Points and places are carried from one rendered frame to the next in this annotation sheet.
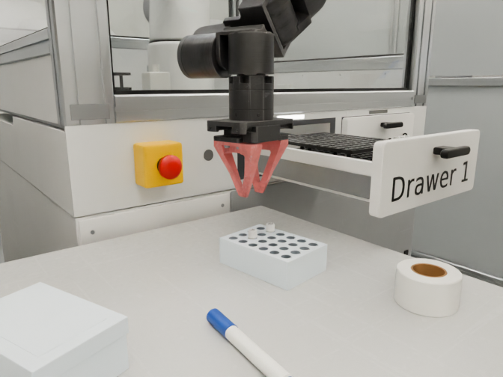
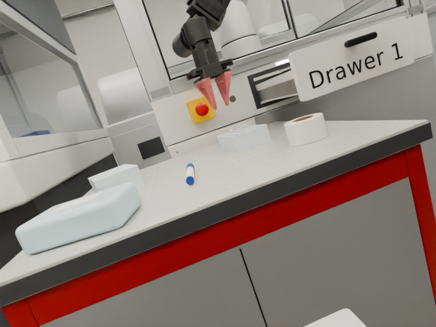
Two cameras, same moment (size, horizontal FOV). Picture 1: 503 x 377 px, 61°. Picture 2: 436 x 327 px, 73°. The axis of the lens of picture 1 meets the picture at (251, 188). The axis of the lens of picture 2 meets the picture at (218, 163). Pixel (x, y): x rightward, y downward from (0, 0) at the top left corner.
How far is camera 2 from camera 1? 0.37 m
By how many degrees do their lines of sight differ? 31
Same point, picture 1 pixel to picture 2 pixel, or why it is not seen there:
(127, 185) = (189, 125)
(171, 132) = not seen: hidden behind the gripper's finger
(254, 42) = (191, 25)
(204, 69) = (183, 50)
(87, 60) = (152, 67)
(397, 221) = (419, 113)
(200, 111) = not seen: hidden behind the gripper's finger
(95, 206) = (175, 139)
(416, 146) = (326, 47)
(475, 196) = not seen: outside the picture
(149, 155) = (191, 106)
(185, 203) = (225, 129)
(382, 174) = (296, 72)
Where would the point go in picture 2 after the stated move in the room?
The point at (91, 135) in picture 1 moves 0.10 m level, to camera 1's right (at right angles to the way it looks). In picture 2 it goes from (163, 104) to (189, 94)
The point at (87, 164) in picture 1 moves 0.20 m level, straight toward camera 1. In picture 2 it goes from (165, 119) to (143, 125)
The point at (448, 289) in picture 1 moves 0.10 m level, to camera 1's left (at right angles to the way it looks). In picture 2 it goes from (304, 125) to (252, 138)
